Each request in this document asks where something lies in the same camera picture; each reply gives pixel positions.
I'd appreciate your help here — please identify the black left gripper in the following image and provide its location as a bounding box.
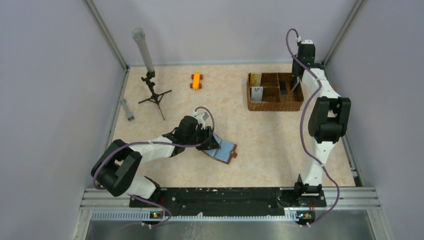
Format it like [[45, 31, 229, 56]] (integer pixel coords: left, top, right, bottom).
[[185, 125, 221, 150]]

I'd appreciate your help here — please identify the brown leather card holder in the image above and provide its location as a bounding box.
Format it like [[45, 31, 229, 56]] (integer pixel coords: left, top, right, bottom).
[[202, 133, 238, 165]]

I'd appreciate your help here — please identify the black credit card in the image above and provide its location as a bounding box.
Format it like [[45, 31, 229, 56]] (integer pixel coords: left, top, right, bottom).
[[279, 82, 288, 96]]

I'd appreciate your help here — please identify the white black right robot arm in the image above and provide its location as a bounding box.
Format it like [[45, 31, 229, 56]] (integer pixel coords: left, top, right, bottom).
[[291, 38, 351, 206]]

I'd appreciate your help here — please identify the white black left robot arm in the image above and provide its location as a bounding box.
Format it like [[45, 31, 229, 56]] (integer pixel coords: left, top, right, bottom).
[[90, 112, 220, 207]]

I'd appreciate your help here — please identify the grey credit card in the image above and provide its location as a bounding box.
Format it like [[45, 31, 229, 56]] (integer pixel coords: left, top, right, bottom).
[[291, 76, 301, 93]]

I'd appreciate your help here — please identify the gold credit card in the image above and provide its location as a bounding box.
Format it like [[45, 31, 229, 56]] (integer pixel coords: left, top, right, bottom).
[[249, 72, 262, 87]]

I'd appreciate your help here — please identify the silver white credit card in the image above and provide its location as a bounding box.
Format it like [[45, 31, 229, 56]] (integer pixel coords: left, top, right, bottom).
[[250, 86, 264, 103]]

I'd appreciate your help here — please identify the woven wicker divided basket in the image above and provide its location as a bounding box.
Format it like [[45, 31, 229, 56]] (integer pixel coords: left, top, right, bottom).
[[246, 72, 305, 112]]

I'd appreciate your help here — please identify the orange toy car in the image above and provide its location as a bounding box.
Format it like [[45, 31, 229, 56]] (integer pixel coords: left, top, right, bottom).
[[189, 72, 203, 90]]

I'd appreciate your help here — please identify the black tripod with grey tube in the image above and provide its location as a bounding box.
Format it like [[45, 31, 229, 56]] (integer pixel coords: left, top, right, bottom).
[[131, 27, 172, 120]]

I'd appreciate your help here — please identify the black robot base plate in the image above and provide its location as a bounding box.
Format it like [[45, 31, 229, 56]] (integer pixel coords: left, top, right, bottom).
[[150, 187, 327, 217]]

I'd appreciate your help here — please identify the grey metal bracket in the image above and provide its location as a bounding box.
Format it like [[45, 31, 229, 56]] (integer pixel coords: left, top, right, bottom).
[[119, 98, 135, 122]]

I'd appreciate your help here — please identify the aluminium frame rail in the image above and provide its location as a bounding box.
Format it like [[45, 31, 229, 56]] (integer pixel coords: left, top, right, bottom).
[[317, 62, 382, 210]]

